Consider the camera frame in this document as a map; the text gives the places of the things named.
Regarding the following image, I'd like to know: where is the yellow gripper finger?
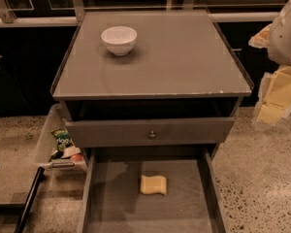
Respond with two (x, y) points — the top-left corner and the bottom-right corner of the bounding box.
(253, 65), (291, 127)
(248, 25), (271, 49)

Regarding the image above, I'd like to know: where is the yellow sponge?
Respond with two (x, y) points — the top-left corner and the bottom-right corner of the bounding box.
(140, 175), (167, 195)

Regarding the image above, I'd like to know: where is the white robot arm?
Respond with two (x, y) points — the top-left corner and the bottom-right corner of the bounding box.
(248, 0), (291, 131)

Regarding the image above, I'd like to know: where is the grey top drawer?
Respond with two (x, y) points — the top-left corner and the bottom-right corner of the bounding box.
(65, 117), (235, 148)

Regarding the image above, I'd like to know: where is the grey drawer cabinet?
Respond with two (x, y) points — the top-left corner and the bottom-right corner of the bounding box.
(49, 9), (255, 233)

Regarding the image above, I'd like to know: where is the round metal drawer knob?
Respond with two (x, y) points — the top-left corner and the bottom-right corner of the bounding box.
(148, 131), (157, 140)

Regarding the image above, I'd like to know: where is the grey open middle drawer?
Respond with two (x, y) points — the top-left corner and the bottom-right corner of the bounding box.
(77, 154), (230, 233)

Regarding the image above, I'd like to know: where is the white ceramic bowl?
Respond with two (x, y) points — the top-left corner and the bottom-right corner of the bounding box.
(101, 26), (138, 56)

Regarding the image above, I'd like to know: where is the red white object in bin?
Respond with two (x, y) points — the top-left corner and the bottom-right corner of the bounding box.
(61, 146), (81, 161)

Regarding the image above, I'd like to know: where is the green snack bag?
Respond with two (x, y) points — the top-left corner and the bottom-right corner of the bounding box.
(51, 128), (73, 151)

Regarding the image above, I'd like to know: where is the clear plastic storage bin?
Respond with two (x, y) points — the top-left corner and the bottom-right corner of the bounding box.
(35, 104), (87, 172)

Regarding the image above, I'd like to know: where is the black bar on floor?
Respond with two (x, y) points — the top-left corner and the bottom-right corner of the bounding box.
(14, 167), (45, 233)

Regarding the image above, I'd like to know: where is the white railing frame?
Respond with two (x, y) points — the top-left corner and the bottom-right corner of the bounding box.
(0, 0), (291, 29)

